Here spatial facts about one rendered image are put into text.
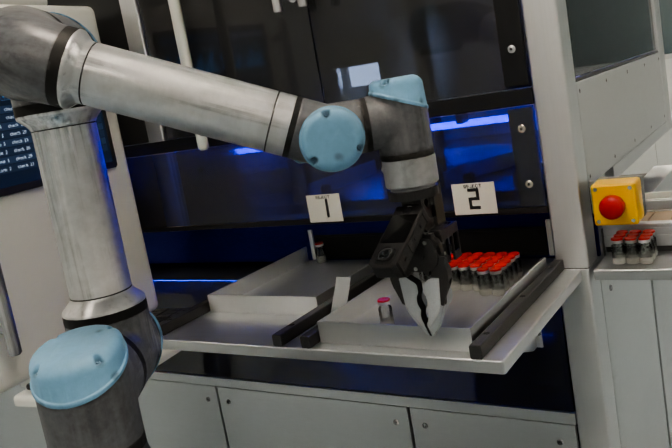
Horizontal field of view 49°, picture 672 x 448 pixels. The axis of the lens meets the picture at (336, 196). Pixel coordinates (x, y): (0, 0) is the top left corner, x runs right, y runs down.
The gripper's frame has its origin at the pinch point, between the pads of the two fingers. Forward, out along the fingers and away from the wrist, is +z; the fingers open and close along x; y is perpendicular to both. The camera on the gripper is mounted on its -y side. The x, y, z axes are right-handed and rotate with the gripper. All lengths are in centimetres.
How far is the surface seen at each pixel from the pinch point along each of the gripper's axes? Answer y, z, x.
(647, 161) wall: 499, 62, 63
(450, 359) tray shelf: -1.3, 3.8, -3.4
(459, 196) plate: 38.5, -11.1, 9.8
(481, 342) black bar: -0.1, 1.6, -7.8
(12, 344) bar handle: -13, 1, 80
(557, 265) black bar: 35.2, 1.7, -8.1
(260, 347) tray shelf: -1.3, 3.9, 30.5
